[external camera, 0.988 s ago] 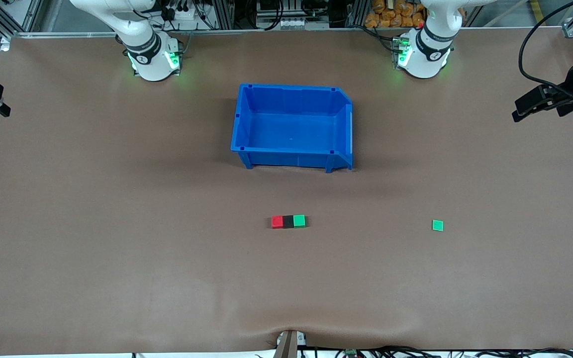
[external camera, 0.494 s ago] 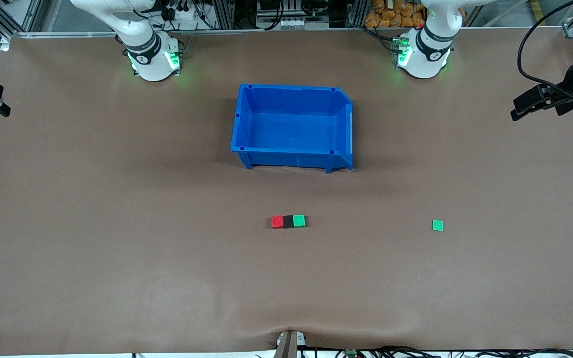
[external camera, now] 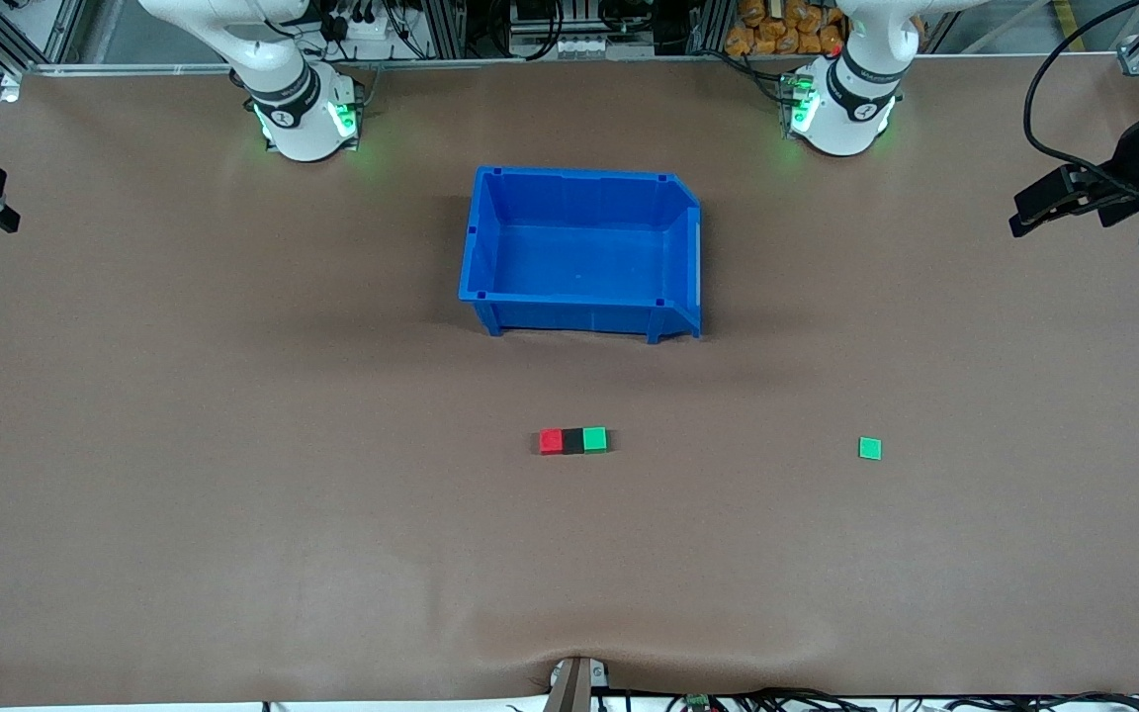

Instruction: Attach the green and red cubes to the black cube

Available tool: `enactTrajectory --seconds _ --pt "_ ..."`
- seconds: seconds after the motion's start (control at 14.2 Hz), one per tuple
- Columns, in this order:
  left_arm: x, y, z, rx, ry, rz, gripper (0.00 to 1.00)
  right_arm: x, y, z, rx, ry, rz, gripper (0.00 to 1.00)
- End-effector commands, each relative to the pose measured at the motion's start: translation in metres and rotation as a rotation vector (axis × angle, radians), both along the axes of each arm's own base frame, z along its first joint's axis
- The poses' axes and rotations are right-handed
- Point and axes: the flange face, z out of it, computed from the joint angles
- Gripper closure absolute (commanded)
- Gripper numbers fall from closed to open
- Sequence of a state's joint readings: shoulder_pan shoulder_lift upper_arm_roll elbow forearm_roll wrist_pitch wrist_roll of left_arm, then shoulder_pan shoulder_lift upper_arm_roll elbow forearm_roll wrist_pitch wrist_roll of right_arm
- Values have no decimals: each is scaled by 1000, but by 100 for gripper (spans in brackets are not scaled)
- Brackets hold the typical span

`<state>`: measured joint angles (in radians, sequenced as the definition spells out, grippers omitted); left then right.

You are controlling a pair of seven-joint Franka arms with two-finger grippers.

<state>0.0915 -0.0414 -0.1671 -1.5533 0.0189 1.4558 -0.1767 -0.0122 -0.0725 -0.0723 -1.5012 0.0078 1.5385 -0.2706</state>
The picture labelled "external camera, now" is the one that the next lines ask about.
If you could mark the black cube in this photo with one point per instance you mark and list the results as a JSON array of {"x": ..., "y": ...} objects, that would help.
[{"x": 572, "y": 442}]

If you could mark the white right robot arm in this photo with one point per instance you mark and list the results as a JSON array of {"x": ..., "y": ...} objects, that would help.
[{"x": 293, "y": 109}]

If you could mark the blue plastic bin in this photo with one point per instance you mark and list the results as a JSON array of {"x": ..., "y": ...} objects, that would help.
[{"x": 579, "y": 262}]

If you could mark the green cube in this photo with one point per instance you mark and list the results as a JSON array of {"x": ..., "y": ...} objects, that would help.
[{"x": 595, "y": 439}]

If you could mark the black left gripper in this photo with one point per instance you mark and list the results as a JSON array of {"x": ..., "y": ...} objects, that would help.
[{"x": 1130, "y": 161}]

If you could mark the green flat square tile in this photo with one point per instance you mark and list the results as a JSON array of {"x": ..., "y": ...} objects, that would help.
[{"x": 870, "y": 449}]

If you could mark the red cube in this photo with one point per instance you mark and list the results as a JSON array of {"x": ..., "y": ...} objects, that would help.
[{"x": 552, "y": 442}]

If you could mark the pile of orange objects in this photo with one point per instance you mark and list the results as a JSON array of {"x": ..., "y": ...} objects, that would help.
[{"x": 782, "y": 25}]

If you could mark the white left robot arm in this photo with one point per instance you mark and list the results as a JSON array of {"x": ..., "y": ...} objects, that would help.
[{"x": 846, "y": 99}]

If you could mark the metal table edge bracket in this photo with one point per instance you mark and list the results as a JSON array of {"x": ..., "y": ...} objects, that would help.
[{"x": 574, "y": 684}]

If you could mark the white power strip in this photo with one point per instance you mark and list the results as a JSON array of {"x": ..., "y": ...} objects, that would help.
[{"x": 362, "y": 25}]

